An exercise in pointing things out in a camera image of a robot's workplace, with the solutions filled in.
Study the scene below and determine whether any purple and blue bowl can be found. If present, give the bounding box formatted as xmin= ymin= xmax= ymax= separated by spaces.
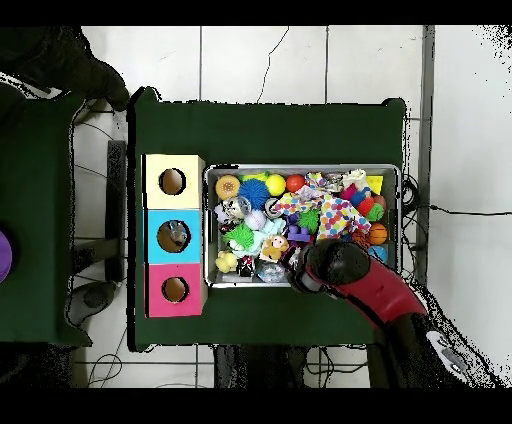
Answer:
xmin=0 ymin=230 xmax=13 ymax=285

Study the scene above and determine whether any shallow clear mesh bin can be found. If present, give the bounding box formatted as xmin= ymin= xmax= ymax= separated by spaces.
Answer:
xmin=203 ymin=163 xmax=402 ymax=288

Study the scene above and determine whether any wooden box with three holes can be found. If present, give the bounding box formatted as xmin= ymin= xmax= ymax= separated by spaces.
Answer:
xmin=142 ymin=153 xmax=208 ymax=319

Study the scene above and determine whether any tan plush animal toy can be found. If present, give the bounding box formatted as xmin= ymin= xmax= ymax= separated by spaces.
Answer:
xmin=260 ymin=234 xmax=290 ymax=263

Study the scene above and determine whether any purple toy building block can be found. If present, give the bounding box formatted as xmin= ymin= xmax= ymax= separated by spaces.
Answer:
xmin=287 ymin=224 xmax=313 ymax=244

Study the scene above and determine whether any green spiky rubber ball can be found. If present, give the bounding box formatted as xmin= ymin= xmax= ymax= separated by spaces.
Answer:
xmin=224 ymin=222 xmax=257 ymax=252

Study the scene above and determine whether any yellow rubber duck toy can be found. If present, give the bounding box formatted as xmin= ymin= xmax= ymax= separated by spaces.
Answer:
xmin=215 ymin=251 xmax=239 ymax=274

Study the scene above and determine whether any polka dot cloth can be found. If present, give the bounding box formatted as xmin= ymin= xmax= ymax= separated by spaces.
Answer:
xmin=275 ymin=187 xmax=373 ymax=245

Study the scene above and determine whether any crushed silver drink can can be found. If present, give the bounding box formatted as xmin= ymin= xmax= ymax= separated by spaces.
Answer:
xmin=223 ymin=195 xmax=253 ymax=221

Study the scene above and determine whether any plain yellow ball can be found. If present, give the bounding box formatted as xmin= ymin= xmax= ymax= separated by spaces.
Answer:
xmin=265 ymin=174 xmax=287 ymax=197

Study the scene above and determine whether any blue spiky rubber ball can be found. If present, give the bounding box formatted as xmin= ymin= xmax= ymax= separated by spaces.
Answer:
xmin=238 ymin=177 xmax=272 ymax=209

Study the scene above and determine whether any orange ball with cream dots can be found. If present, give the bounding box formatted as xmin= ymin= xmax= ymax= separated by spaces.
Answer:
xmin=215 ymin=174 xmax=241 ymax=201

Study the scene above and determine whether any dark green table cloth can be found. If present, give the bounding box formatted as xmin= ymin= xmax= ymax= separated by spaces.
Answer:
xmin=0 ymin=83 xmax=91 ymax=347
xmin=127 ymin=86 xmax=408 ymax=353

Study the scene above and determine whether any black panel stand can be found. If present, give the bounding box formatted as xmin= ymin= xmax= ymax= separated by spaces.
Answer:
xmin=106 ymin=139 xmax=128 ymax=283

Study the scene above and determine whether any grey stand base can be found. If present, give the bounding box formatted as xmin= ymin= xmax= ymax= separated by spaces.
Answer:
xmin=67 ymin=279 xmax=120 ymax=328

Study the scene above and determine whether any person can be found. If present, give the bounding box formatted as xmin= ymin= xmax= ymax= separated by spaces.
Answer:
xmin=0 ymin=25 xmax=131 ymax=113

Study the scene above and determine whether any black cable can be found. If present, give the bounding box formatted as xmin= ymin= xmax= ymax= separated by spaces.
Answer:
xmin=427 ymin=203 xmax=512 ymax=217

